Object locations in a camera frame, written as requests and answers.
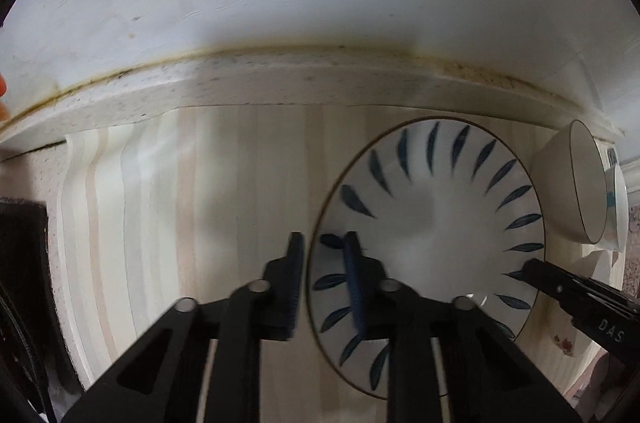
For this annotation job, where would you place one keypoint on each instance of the blue leaf pattern plate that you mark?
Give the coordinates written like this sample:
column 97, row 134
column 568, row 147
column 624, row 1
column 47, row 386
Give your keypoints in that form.
column 440, row 203

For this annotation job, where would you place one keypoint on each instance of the colourful wall sticker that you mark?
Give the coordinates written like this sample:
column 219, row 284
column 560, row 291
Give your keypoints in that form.
column 2, row 95

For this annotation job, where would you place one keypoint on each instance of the floral patterned bowl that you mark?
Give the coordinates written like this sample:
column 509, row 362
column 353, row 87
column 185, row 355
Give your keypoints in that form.
column 619, row 203

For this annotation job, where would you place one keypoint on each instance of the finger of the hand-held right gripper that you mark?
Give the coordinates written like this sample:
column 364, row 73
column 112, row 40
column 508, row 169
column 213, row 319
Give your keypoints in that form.
column 550, row 283

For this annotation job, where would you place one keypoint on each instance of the striped cat print table cloth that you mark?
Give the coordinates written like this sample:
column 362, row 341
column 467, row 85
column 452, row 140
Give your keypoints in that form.
column 200, row 203

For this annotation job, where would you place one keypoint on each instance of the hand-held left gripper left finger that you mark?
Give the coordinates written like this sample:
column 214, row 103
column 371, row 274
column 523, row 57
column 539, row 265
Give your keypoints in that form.
column 295, row 288

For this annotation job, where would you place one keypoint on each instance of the white bowl with dark rim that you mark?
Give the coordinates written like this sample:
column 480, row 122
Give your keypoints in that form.
column 560, row 183

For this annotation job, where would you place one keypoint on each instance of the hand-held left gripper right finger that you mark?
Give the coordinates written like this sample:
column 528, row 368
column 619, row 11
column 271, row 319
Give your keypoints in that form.
column 354, row 288

